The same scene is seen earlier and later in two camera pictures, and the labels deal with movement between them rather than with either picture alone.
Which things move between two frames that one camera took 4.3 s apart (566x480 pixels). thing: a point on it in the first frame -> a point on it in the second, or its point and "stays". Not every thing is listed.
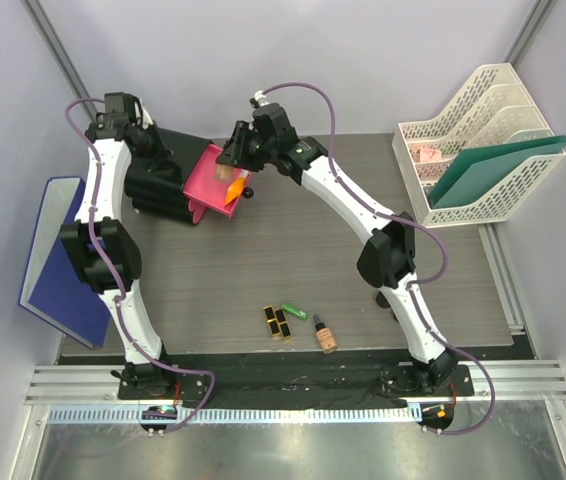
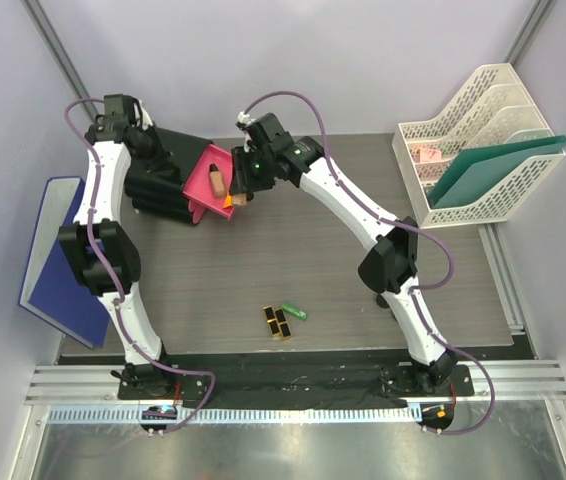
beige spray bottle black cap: x=325 y=336 -> x=242 y=198
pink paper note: x=430 y=155 stays
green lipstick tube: x=294 y=310 stays
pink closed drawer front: x=197 y=209 stays
